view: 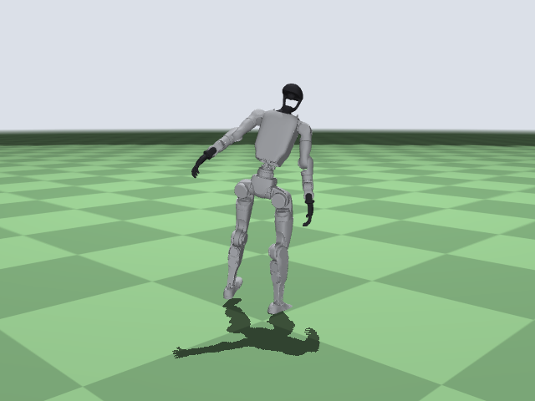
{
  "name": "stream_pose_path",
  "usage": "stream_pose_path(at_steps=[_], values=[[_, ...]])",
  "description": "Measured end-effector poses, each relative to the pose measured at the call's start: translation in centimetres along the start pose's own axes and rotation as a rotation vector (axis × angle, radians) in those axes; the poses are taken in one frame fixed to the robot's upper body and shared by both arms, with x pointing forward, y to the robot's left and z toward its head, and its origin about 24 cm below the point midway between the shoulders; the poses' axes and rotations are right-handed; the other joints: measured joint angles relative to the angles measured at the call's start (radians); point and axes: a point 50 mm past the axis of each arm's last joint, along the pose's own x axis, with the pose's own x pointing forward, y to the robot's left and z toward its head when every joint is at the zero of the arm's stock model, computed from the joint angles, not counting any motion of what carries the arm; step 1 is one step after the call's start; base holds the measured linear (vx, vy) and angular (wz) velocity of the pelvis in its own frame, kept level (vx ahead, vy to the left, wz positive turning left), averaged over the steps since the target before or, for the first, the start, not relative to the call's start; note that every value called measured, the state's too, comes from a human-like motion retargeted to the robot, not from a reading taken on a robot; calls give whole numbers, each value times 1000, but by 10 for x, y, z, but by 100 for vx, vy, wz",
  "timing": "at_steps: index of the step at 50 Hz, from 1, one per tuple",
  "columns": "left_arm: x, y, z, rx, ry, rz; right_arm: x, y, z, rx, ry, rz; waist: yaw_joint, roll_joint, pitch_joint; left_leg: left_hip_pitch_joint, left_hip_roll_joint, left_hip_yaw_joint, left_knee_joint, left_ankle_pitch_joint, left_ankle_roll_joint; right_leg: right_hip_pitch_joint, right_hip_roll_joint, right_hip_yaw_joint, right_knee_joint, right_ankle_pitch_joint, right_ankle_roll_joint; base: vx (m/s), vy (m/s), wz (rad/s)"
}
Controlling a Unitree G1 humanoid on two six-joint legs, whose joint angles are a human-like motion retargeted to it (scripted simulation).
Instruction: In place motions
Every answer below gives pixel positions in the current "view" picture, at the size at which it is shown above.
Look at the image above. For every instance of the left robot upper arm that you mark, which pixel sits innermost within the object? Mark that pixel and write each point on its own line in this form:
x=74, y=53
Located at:
x=248, y=124

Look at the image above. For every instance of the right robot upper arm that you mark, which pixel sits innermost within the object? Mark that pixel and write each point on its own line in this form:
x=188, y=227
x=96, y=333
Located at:
x=305, y=144

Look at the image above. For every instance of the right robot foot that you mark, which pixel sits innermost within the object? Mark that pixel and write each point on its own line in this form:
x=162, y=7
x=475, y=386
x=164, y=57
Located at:
x=275, y=308

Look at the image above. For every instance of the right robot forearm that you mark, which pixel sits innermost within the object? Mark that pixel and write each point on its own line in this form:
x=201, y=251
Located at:
x=307, y=178

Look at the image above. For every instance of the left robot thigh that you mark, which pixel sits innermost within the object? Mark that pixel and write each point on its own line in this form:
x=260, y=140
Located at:
x=244, y=205

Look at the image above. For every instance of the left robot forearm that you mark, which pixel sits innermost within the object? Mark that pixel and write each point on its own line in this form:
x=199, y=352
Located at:
x=225, y=141

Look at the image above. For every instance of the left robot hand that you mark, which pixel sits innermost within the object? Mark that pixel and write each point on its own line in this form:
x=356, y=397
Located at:
x=207, y=156

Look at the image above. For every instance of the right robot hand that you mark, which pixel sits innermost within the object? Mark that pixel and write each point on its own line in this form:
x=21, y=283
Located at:
x=309, y=202

